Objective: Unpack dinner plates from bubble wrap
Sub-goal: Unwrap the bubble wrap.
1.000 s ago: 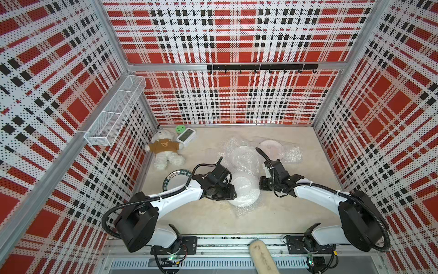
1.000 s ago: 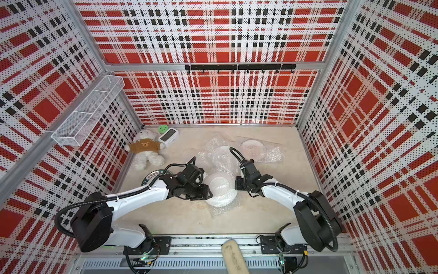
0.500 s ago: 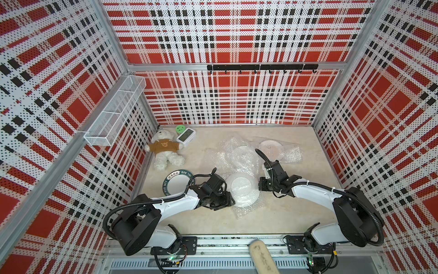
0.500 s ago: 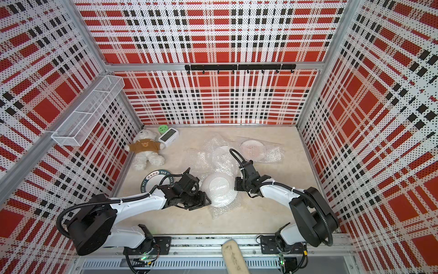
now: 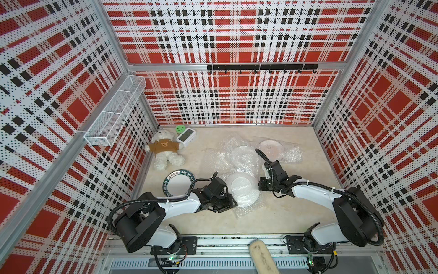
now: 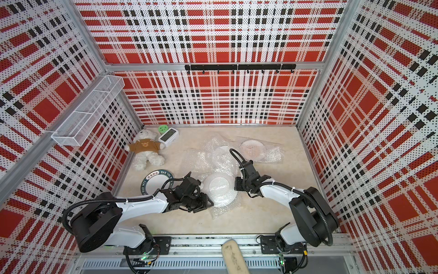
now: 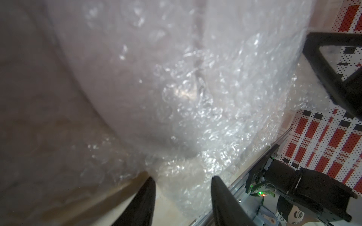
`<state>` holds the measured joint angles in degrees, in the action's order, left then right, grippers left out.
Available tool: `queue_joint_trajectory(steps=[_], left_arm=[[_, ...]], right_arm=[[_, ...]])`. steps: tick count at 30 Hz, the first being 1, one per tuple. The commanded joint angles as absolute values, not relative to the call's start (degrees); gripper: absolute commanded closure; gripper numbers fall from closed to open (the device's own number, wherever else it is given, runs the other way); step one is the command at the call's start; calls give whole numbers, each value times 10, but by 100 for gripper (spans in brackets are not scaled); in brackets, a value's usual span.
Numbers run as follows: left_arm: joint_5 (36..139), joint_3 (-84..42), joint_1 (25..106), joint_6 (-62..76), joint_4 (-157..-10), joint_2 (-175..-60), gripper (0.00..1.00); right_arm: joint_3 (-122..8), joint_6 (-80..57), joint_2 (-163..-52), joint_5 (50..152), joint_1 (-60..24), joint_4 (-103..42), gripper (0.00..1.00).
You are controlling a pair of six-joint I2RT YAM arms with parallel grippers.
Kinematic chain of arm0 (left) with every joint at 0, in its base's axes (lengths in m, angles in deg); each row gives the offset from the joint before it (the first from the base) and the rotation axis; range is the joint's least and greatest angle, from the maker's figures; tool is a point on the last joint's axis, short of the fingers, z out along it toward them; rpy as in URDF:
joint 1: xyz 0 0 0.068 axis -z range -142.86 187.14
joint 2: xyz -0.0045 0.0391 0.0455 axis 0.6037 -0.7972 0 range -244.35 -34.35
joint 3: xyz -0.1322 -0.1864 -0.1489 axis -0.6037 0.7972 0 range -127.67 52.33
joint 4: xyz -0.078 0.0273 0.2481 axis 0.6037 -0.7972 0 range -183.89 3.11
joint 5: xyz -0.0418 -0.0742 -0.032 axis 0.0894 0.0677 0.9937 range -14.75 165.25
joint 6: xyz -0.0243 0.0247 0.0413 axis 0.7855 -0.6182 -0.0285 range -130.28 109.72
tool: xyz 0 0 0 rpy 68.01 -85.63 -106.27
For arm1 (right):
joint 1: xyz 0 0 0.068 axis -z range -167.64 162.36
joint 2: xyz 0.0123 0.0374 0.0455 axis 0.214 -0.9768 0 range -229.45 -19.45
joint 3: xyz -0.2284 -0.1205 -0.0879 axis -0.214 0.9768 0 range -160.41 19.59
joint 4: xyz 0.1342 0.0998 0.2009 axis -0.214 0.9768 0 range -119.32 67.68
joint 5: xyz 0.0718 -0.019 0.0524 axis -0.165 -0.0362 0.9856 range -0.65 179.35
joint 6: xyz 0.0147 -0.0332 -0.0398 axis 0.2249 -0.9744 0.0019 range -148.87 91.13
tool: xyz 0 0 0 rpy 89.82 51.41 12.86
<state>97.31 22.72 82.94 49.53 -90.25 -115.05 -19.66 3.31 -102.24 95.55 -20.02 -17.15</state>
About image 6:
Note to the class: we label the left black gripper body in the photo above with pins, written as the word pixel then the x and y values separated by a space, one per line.
pixel 194 202

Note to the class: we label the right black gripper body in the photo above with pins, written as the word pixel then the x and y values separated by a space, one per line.
pixel 241 185

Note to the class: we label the green rimmed plate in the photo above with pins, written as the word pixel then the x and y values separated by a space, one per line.
pixel 154 181
pixel 220 189

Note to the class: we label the green rimmed plate front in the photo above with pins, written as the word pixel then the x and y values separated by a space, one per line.
pixel 154 181

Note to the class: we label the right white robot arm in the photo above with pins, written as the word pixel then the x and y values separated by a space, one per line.
pixel 314 219

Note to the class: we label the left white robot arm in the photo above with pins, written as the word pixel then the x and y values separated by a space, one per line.
pixel 98 222

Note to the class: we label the pink plate in wrap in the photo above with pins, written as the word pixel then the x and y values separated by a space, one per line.
pixel 253 149

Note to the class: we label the white embossed plate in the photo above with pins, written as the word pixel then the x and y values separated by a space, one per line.
pixel 222 158

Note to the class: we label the beige teddy bear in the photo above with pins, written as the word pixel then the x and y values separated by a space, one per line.
pixel 146 150

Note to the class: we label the white green small device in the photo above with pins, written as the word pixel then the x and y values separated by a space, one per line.
pixel 169 137

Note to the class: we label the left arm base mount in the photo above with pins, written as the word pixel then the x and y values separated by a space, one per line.
pixel 142 258

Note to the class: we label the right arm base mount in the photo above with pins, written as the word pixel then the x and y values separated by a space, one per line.
pixel 292 258

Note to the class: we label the wooden brush handle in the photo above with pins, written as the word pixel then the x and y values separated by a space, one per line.
pixel 233 258

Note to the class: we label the black hook rail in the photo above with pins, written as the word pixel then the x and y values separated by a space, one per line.
pixel 244 67

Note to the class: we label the clear wall shelf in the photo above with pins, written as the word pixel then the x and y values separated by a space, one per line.
pixel 78 125

